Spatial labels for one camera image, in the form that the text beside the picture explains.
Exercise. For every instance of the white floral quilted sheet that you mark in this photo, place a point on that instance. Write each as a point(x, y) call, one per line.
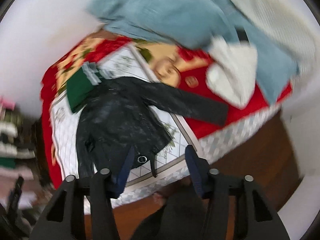
point(168, 164)

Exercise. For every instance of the clothes rack with garments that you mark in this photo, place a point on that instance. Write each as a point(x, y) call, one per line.
point(19, 185)

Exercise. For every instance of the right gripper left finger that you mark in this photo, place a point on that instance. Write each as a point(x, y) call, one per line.
point(63, 217)

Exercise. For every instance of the light blue jacket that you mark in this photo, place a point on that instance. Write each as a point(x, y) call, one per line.
point(192, 24)

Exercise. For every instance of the black leather jacket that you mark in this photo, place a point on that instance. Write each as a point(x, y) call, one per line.
point(130, 98)

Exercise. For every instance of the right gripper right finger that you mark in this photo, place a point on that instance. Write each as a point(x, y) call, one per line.
point(255, 217)

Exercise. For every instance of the white fleece garment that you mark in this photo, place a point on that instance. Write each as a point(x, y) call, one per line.
point(232, 76)

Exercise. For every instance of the green folded garment white stripes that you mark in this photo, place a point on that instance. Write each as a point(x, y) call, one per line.
point(81, 83)

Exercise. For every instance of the red floral blanket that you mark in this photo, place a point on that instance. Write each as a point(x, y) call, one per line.
point(173, 65)

